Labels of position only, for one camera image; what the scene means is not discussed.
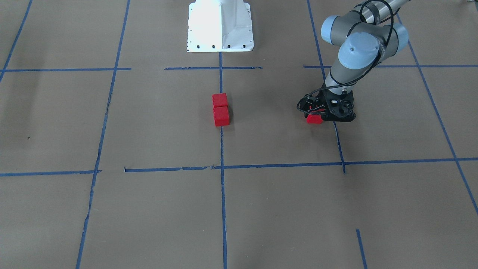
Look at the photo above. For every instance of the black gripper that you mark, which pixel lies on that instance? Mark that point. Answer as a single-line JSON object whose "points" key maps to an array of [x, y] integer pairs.
{"points": [[320, 101]]}

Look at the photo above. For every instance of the red block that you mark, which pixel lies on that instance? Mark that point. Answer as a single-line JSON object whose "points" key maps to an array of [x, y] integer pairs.
{"points": [[314, 119], [221, 116], [220, 100]]}

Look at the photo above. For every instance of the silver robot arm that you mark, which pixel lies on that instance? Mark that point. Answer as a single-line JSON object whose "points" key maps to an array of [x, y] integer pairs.
{"points": [[366, 36]]}

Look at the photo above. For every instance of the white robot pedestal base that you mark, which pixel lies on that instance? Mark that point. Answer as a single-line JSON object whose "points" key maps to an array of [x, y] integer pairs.
{"points": [[219, 26]]}

